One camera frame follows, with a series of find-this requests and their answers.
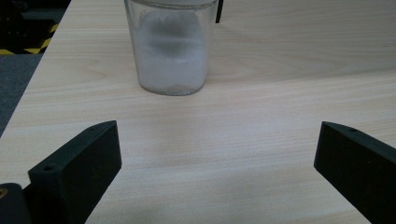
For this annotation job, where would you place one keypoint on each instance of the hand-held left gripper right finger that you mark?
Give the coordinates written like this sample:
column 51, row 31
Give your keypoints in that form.
column 361, row 165

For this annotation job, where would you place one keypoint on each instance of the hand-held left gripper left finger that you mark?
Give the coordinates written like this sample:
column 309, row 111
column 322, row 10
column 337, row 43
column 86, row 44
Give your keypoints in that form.
column 77, row 168

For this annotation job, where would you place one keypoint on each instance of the thin black object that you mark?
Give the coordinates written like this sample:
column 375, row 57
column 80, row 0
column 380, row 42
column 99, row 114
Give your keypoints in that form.
column 219, row 11

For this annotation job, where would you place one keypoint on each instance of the clear glass jar white powder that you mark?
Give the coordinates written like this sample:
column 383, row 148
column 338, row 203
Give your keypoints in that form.
column 170, row 53

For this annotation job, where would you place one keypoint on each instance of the black yellow striped floor tape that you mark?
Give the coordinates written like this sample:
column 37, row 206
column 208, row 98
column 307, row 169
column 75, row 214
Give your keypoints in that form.
column 37, row 43

